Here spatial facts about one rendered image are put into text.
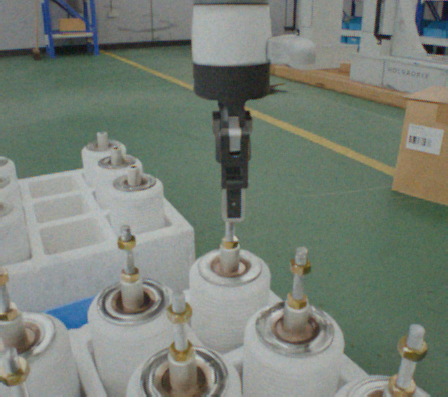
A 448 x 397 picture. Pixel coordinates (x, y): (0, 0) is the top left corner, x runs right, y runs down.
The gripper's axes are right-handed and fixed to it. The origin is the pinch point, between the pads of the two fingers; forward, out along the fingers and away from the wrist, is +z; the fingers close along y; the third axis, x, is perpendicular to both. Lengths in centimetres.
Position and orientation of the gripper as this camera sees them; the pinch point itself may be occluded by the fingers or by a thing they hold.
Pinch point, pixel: (231, 194)
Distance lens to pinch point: 45.2
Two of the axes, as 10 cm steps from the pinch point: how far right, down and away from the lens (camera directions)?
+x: 10.0, -0.2, 0.2
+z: 0.1, 9.3, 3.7
